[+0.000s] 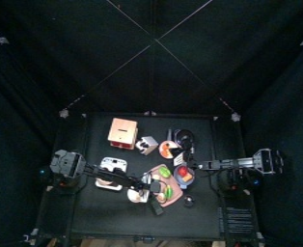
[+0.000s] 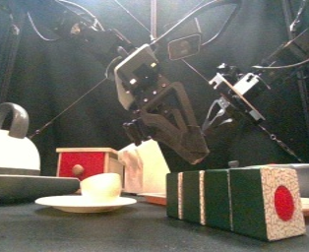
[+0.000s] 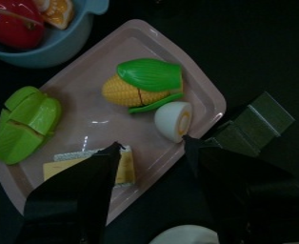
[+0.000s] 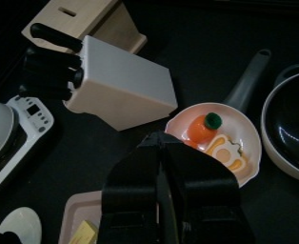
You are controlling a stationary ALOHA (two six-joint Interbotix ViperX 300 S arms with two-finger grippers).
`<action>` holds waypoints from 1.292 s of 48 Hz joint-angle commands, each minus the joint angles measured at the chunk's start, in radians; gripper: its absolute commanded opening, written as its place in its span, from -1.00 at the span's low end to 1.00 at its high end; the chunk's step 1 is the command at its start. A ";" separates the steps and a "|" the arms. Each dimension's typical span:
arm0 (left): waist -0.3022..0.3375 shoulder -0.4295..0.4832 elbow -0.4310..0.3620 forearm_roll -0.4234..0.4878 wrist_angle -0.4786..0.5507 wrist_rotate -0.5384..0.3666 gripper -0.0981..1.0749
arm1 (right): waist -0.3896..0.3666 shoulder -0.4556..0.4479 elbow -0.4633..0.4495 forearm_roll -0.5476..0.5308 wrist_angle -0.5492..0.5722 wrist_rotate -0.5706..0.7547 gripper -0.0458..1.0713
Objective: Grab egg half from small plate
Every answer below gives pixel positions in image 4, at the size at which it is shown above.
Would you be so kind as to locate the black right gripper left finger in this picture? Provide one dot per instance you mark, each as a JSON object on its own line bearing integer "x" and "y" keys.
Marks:
{"x": 129, "y": 187}

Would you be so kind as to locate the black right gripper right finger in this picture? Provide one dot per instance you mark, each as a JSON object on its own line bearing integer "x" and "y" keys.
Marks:
{"x": 201, "y": 187}

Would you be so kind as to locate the toy fried egg slice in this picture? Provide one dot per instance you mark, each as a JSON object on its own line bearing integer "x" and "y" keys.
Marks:
{"x": 227, "y": 154}

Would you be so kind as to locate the small white plate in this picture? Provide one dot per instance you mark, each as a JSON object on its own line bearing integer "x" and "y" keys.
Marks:
{"x": 21, "y": 225}

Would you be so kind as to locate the pink tray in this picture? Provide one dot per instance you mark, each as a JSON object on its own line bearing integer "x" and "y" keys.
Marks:
{"x": 81, "y": 216}

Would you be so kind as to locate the yellow toy butter block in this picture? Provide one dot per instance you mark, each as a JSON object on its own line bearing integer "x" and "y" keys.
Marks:
{"x": 84, "y": 234}

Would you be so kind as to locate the orange toy tangerine green top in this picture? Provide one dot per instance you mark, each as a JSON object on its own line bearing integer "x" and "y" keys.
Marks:
{"x": 203, "y": 128}

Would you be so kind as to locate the small grey frying pan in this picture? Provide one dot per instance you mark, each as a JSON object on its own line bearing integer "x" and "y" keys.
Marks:
{"x": 223, "y": 127}

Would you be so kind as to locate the large black pot cream rim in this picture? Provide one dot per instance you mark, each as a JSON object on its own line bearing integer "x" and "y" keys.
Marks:
{"x": 288, "y": 124}

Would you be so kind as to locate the white toy induction cooker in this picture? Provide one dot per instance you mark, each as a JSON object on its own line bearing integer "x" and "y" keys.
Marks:
{"x": 17, "y": 139}

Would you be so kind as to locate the white knife block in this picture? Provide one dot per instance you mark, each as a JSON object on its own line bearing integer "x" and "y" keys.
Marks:
{"x": 125, "y": 85}

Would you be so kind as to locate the wooden knife block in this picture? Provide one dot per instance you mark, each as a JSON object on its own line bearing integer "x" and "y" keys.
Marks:
{"x": 85, "y": 22}

